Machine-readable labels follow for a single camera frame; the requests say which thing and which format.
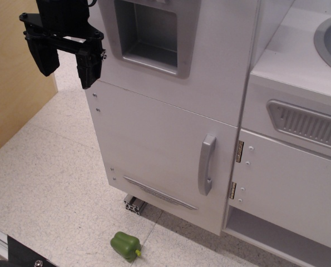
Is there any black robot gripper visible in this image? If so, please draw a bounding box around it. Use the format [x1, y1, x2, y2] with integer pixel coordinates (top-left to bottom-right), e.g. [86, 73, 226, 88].
[19, 1, 107, 89]

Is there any white fridge door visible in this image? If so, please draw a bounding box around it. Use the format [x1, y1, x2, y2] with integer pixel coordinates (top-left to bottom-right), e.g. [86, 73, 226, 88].
[86, 81, 237, 234]

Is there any white toy fridge cabinet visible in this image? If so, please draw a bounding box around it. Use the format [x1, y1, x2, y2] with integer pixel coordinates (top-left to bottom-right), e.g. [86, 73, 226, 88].
[86, 1, 260, 234]

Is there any silver fridge emblem trim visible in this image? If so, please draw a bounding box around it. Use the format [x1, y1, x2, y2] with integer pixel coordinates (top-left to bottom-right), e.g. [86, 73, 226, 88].
[123, 176, 199, 210]

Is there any plywood board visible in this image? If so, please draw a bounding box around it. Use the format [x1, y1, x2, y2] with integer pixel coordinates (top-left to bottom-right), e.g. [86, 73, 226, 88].
[0, 1, 57, 148]

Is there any silver ice dispenser recess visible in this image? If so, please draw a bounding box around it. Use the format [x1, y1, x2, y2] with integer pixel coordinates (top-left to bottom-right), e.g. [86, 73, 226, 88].
[98, 1, 201, 78]

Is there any upper brass hinge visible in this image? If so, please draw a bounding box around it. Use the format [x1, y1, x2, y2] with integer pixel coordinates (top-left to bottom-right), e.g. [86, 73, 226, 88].
[236, 140, 244, 162]

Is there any brass hinge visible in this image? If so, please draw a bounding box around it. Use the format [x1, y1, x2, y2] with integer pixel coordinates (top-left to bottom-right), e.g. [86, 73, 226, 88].
[229, 182, 236, 199]
[236, 140, 244, 162]

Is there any green toy bell pepper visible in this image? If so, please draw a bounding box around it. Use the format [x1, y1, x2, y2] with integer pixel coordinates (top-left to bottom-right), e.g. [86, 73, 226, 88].
[110, 231, 141, 262]

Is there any lower brass hinge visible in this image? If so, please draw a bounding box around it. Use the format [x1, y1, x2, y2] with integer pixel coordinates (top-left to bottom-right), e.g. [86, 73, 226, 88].
[229, 182, 236, 199]

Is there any white kitchen counter unit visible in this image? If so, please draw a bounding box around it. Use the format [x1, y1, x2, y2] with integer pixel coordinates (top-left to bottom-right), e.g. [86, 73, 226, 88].
[224, 1, 331, 266]

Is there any silver vent panel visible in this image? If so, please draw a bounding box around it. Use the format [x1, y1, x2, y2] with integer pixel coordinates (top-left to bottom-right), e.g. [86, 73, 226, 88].
[266, 100, 331, 149]

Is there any white dishwasher door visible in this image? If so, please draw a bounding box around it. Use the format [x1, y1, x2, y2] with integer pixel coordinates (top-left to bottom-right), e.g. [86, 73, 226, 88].
[229, 130, 331, 248]

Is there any aluminium extrusion rail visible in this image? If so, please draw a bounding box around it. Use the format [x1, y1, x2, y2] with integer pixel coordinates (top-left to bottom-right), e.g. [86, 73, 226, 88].
[123, 194, 147, 215]

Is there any silver fridge door handle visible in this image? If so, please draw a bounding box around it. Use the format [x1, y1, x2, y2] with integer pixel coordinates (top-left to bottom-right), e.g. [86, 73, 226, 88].
[197, 134, 216, 196]

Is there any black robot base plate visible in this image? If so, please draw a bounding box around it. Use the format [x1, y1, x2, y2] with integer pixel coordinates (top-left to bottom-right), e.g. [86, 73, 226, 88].
[0, 236, 57, 267]

